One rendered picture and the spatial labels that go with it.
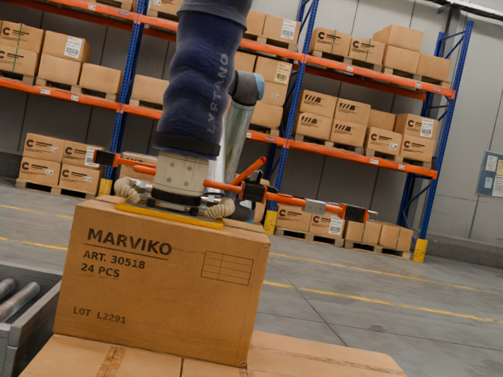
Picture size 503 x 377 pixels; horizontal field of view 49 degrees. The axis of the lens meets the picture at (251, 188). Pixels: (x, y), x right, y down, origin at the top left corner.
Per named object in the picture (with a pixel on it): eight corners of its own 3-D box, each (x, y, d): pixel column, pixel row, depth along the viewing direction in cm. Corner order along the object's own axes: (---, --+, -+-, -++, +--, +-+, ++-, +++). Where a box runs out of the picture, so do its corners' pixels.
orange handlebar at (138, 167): (98, 167, 183) (100, 155, 183) (114, 164, 213) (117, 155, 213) (370, 222, 190) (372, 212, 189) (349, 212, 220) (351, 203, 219)
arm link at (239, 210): (224, 222, 238) (227, 194, 237) (249, 224, 242) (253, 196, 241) (230, 226, 229) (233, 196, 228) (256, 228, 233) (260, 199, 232)
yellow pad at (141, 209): (114, 209, 173) (117, 194, 172) (120, 206, 183) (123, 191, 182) (221, 231, 175) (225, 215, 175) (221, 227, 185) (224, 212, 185)
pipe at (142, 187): (117, 197, 175) (121, 179, 174) (130, 191, 199) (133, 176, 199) (224, 219, 177) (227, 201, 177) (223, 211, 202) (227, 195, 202)
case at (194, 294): (51, 333, 169) (75, 204, 167) (84, 298, 209) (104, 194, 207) (245, 368, 173) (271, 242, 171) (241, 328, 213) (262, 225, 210)
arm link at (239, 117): (195, 197, 288) (230, 63, 248) (228, 200, 293) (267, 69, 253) (200, 215, 276) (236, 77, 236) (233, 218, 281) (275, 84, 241)
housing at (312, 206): (304, 212, 188) (306, 199, 187) (301, 210, 194) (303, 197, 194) (324, 216, 188) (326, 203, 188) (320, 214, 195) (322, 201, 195)
